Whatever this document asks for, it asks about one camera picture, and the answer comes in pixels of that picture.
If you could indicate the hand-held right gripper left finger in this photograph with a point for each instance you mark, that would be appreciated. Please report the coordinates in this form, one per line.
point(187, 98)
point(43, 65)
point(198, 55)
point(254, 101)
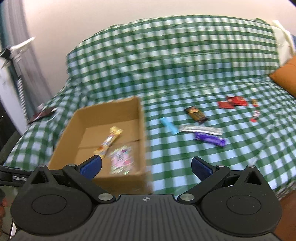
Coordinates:
point(91, 168)

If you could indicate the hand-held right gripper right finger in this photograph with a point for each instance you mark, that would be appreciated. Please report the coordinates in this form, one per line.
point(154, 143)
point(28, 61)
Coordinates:
point(201, 170)

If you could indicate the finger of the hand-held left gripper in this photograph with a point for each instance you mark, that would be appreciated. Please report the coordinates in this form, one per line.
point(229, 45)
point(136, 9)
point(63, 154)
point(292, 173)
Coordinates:
point(12, 172)

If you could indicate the purple chocolate bar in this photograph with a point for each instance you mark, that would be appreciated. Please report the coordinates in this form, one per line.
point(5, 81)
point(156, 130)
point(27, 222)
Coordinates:
point(209, 138)

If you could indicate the silver snack bar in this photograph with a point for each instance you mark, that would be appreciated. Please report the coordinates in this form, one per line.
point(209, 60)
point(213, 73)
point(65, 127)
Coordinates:
point(201, 129)

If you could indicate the light blue snack bar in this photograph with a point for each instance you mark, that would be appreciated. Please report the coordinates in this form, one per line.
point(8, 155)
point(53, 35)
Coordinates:
point(169, 125)

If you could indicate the dark brown chocolate bar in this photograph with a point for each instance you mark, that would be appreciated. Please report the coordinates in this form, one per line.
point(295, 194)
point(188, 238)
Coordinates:
point(196, 114)

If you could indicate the cardboard box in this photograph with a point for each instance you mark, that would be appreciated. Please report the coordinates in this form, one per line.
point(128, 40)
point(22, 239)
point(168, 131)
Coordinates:
point(104, 113)

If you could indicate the red and white snack stick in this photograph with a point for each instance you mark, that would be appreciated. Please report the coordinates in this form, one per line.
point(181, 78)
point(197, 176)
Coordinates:
point(255, 116)

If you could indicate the large red snack packet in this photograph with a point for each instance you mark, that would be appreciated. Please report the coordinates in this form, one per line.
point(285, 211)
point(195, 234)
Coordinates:
point(237, 101)

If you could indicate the yellow snack stick packet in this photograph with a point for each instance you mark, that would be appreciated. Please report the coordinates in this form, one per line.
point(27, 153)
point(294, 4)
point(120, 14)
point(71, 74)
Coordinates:
point(107, 142)

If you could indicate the pink snack bag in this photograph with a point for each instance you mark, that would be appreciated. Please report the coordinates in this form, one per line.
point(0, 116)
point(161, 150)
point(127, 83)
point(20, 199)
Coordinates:
point(121, 160)

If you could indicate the black smartphone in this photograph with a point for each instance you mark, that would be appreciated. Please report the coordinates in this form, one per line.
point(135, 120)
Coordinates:
point(42, 114)

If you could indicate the small red packet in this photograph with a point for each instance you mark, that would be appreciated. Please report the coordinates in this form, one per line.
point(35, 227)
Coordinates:
point(224, 105)

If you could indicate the white cabinet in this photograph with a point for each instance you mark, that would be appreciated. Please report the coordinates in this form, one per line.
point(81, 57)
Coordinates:
point(9, 97)

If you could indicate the small gold wrapped candy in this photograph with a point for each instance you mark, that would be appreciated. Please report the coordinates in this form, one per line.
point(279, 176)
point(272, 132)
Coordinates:
point(254, 102)

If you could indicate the green checked sofa cover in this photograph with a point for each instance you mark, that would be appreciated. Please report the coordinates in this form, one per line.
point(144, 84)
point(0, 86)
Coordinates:
point(185, 58)

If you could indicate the white steamer hanger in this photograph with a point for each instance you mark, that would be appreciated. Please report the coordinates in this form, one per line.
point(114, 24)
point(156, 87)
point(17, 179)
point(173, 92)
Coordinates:
point(18, 47)

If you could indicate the orange cushion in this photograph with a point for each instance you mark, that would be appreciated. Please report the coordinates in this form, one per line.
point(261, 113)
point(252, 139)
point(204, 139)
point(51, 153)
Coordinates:
point(286, 76)

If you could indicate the grey curtain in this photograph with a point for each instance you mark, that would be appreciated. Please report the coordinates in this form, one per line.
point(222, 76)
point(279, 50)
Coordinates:
point(13, 18)

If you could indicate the white pillow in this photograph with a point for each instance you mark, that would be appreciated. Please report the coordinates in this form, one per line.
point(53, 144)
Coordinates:
point(281, 34)

